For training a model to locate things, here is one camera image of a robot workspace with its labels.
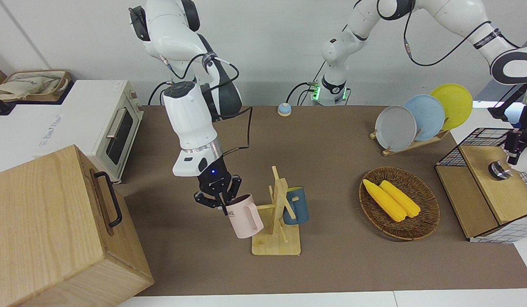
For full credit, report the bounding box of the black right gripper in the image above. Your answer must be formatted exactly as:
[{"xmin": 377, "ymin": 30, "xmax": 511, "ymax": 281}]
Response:
[{"xmin": 193, "ymin": 156, "xmax": 242, "ymax": 217}]

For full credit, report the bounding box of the wooden box with black handle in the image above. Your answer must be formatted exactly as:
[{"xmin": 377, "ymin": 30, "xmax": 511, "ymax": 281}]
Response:
[{"xmin": 0, "ymin": 144, "xmax": 154, "ymax": 307}]

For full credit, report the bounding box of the cream toaster oven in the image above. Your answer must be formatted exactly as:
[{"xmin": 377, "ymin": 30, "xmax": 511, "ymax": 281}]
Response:
[{"xmin": 33, "ymin": 80, "xmax": 144, "ymax": 185}]

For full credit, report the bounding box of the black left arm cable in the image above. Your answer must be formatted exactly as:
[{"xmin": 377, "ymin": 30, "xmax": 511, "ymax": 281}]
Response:
[{"xmin": 403, "ymin": 0, "xmax": 521, "ymax": 67}]

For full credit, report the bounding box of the black right base cable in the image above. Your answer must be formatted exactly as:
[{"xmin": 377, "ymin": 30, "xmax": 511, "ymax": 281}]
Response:
[{"xmin": 148, "ymin": 81, "xmax": 170, "ymax": 106}]

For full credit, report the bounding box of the yellow corn cob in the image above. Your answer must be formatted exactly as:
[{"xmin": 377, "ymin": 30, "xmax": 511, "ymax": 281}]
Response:
[
  {"xmin": 363, "ymin": 179, "xmax": 407, "ymax": 223},
  {"xmin": 379, "ymin": 180, "xmax": 421, "ymax": 218}
]

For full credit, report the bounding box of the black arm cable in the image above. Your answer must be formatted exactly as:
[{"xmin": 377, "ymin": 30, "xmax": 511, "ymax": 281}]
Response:
[
  {"xmin": 403, "ymin": 0, "xmax": 521, "ymax": 67},
  {"xmin": 148, "ymin": 51, "xmax": 253, "ymax": 155}
]

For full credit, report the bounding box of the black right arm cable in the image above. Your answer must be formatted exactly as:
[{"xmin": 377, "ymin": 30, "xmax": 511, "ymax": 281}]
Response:
[{"xmin": 148, "ymin": 51, "xmax": 253, "ymax": 155}]

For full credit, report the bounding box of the wooden mug stand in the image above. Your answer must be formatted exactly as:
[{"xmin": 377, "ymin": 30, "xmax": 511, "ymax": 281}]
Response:
[{"xmin": 251, "ymin": 166, "xmax": 302, "ymax": 256}]

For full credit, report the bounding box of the light blue plate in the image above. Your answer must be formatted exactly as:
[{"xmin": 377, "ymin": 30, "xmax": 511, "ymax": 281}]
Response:
[{"xmin": 403, "ymin": 94, "xmax": 446, "ymax": 142}]

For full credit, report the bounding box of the wooden plate rack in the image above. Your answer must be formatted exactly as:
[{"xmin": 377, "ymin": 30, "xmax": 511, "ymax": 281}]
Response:
[{"xmin": 369, "ymin": 128, "xmax": 450, "ymax": 157}]

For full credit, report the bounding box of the wire basket with wooden lid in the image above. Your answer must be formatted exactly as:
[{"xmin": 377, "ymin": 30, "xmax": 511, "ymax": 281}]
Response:
[{"xmin": 435, "ymin": 127, "xmax": 527, "ymax": 244}]

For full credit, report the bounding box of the black left base cable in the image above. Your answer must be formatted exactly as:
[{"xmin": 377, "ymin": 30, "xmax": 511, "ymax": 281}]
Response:
[{"xmin": 287, "ymin": 60, "xmax": 328, "ymax": 106}]

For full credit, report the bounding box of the black base cable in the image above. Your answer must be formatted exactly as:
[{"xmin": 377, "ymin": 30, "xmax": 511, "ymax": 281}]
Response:
[
  {"xmin": 287, "ymin": 60, "xmax": 328, "ymax": 106},
  {"xmin": 148, "ymin": 81, "xmax": 170, "ymax": 106}
]

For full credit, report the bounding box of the brown table mat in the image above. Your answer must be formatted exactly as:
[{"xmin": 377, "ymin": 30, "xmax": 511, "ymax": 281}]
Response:
[{"xmin": 113, "ymin": 105, "xmax": 527, "ymax": 297}]

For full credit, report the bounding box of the brown wicker basket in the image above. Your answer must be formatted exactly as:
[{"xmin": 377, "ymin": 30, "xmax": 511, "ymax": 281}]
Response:
[{"xmin": 359, "ymin": 167, "xmax": 441, "ymax": 241}]

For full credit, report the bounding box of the woven tray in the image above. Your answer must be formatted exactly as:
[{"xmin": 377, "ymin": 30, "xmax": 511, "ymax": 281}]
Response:
[{"xmin": 0, "ymin": 70, "xmax": 72, "ymax": 103}]

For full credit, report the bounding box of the pink mug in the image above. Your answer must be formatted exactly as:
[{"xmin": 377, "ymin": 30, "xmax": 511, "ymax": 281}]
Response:
[{"xmin": 224, "ymin": 194, "xmax": 264, "ymax": 239}]

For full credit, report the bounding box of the dark blue mug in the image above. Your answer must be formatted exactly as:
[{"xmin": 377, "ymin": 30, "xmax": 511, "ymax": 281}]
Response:
[{"xmin": 282, "ymin": 186, "xmax": 310, "ymax": 226}]

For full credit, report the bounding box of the grey plate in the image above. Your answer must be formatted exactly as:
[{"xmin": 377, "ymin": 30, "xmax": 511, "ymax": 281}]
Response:
[{"xmin": 375, "ymin": 105, "xmax": 417, "ymax": 152}]

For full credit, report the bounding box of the yellow plate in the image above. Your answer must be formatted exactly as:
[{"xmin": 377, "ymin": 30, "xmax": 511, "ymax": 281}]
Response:
[{"xmin": 429, "ymin": 84, "xmax": 473, "ymax": 131}]

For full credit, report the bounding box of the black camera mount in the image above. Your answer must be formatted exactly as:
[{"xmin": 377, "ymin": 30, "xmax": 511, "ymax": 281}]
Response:
[{"xmin": 487, "ymin": 83, "xmax": 526, "ymax": 121}]

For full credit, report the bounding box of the beige cloth bag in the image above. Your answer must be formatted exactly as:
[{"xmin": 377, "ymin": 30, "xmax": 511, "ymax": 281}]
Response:
[{"xmin": 0, "ymin": 73, "xmax": 61, "ymax": 101}]

